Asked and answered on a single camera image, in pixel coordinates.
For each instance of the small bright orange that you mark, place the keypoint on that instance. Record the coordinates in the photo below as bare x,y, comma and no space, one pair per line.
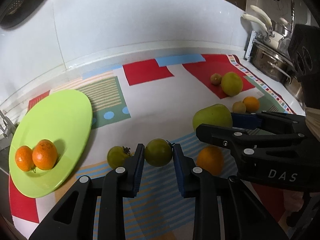
252,104

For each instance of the small green tomato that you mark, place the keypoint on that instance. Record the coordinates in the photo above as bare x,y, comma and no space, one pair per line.
158,153

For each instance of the cream pan handle lower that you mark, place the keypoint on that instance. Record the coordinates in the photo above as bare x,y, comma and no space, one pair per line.
255,20

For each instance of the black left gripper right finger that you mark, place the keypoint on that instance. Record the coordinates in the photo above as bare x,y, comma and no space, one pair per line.
223,207

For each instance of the stainless steel pot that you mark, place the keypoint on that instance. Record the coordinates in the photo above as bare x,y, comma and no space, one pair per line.
273,64

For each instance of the green apple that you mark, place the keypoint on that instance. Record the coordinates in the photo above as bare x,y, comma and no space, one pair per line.
217,115

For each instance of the chrome slim faucet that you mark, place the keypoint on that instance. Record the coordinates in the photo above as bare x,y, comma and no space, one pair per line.
10,128

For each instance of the white metal rack bracket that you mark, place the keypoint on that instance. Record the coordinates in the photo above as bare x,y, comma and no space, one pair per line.
247,55

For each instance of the green tomato with stem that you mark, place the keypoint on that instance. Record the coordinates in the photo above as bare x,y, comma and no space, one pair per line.
117,156

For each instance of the large yellow-green citrus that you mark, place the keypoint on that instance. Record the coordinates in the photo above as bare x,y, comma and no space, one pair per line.
231,84

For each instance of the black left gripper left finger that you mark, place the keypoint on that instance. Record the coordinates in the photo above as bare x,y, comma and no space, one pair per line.
94,201

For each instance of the cream pan handle upper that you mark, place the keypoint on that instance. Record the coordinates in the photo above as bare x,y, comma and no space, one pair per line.
262,14

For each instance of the small tan round fruit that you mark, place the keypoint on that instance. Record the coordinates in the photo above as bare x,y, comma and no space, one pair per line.
239,107

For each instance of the small brown-green fruit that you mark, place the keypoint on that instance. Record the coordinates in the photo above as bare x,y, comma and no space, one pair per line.
215,79

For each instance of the large orange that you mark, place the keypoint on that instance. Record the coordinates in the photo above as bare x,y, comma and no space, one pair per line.
211,159

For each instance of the small orange on plate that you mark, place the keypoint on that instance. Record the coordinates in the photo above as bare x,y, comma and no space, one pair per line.
23,158

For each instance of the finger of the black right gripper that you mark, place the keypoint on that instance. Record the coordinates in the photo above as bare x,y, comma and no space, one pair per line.
266,120
225,136

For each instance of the lime green plate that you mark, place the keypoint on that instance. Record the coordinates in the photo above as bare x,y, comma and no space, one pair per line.
57,130

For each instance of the larger orange on plate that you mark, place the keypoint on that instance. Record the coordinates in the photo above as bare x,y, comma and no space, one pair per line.
45,155

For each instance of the cream pan handle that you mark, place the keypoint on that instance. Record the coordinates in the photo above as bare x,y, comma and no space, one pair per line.
255,20
262,14

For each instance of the colourful patterned table mat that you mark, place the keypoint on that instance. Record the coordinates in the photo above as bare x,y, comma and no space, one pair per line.
137,102

